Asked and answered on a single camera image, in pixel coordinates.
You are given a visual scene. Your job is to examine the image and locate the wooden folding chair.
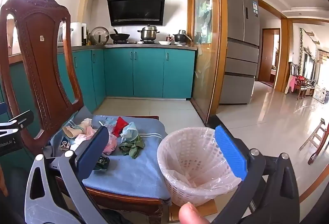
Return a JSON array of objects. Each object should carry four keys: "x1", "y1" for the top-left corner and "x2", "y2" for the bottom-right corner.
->
[{"x1": 299, "y1": 118, "x2": 329, "y2": 165}]

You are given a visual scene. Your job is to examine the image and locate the dark green wrapper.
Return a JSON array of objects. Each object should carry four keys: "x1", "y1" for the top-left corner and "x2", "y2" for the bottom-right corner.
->
[{"x1": 93, "y1": 156, "x2": 110, "y2": 171}]

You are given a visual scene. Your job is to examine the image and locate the blue striped towel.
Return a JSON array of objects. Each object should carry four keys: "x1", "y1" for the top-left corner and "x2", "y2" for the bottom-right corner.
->
[{"x1": 45, "y1": 113, "x2": 171, "y2": 204}]

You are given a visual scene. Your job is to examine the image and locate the person's right hand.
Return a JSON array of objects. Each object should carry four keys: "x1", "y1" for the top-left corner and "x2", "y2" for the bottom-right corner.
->
[{"x1": 178, "y1": 202, "x2": 212, "y2": 224}]

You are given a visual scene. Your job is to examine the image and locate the green wall garland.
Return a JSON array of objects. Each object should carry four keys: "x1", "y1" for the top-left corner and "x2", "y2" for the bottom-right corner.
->
[{"x1": 298, "y1": 29, "x2": 316, "y2": 68}]

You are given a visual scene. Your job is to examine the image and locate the white plastic wastebasket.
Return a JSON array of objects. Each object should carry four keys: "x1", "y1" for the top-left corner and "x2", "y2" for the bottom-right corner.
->
[{"x1": 157, "y1": 126, "x2": 243, "y2": 207}]

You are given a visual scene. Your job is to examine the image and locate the black wok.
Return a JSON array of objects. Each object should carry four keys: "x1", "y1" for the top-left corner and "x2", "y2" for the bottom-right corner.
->
[{"x1": 109, "y1": 29, "x2": 131, "y2": 42}]

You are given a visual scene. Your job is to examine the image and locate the green vegetable leaves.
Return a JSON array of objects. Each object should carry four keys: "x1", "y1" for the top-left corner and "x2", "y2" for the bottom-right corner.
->
[{"x1": 118, "y1": 135, "x2": 145, "y2": 160}]

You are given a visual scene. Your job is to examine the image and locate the clear plastic bag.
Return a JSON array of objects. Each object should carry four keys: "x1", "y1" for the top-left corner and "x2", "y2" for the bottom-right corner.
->
[{"x1": 99, "y1": 117, "x2": 119, "y2": 137}]

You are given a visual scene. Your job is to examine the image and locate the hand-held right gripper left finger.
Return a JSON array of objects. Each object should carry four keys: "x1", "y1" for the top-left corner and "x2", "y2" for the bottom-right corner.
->
[{"x1": 24, "y1": 126, "x2": 114, "y2": 224}]

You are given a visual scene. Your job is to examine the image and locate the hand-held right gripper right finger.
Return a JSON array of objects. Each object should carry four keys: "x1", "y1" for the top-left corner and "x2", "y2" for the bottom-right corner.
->
[{"x1": 211, "y1": 125, "x2": 301, "y2": 224}]

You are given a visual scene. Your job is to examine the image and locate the blue face mask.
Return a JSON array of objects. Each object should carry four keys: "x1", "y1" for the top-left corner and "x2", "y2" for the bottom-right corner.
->
[{"x1": 120, "y1": 122, "x2": 139, "y2": 142}]

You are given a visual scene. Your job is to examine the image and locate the wood-framed glass sliding door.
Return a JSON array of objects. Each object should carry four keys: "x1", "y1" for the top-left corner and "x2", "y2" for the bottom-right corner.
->
[{"x1": 188, "y1": 0, "x2": 228, "y2": 124}]

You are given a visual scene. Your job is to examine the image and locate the black range hood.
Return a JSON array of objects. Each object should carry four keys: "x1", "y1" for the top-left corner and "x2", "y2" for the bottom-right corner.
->
[{"x1": 106, "y1": 0, "x2": 166, "y2": 27}]

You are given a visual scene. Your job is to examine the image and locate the pink printed wrapper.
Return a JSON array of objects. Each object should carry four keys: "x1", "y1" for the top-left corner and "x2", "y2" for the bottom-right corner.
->
[{"x1": 74, "y1": 126, "x2": 97, "y2": 146}]

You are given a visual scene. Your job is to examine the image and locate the carved wooden chair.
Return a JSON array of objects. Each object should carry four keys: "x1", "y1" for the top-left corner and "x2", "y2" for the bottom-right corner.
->
[{"x1": 0, "y1": 0, "x2": 170, "y2": 224}]

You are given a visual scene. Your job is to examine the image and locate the pink hanging garment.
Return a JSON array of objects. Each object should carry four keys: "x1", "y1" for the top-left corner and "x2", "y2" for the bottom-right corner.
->
[{"x1": 285, "y1": 75, "x2": 296, "y2": 93}]

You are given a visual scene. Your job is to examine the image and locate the round metal pan lid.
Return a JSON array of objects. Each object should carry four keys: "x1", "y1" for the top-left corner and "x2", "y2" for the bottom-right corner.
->
[{"x1": 89, "y1": 27, "x2": 110, "y2": 46}]

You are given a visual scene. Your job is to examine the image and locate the brown interior door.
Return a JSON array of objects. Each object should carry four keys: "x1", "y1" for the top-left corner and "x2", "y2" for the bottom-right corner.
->
[{"x1": 258, "y1": 28, "x2": 280, "y2": 83}]

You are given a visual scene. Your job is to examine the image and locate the white blue-striped paper cup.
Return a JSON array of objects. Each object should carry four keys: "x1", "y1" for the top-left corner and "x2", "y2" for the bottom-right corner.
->
[{"x1": 62, "y1": 125, "x2": 89, "y2": 140}]

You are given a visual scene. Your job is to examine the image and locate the dark wooden furniture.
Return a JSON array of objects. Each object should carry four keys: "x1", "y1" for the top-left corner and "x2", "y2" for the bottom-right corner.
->
[{"x1": 290, "y1": 62, "x2": 316, "y2": 100}]

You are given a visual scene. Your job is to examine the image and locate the white kitchen appliance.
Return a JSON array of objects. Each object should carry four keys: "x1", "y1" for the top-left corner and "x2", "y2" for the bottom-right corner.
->
[{"x1": 70, "y1": 22, "x2": 87, "y2": 47}]

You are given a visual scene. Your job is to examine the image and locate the red snack packet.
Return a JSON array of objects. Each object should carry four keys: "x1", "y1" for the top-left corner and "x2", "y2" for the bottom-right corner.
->
[{"x1": 112, "y1": 117, "x2": 129, "y2": 137}]

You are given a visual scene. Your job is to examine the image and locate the grey refrigerator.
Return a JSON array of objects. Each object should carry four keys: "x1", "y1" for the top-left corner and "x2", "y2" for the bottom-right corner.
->
[{"x1": 218, "y1": 0, "x2": 260, "y2": 105}]

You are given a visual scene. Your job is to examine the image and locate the steel pot with lid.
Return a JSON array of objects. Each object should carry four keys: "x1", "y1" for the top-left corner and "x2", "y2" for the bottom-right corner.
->
[{"x1": 137, "y1": 24, "x2": 160, "y2": 42}]

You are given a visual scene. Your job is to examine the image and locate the teal lower kitchen cabinets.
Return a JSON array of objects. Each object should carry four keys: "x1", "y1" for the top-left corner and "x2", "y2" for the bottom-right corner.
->
[{"x1": 0, "y1": 47, "x2": 198, "y2": 137}]

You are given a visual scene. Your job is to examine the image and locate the black cooking pot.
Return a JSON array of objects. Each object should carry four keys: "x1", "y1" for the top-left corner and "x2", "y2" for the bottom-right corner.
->
[{"x1": 173, "y1": 30, "x2": 192, "y2": 43}]

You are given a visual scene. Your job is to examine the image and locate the grey kitchen countertop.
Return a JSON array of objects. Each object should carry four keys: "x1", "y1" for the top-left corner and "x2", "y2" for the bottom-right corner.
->
[{"x1": 57, "y1": 44, "x2": 198, "y2": 51}]

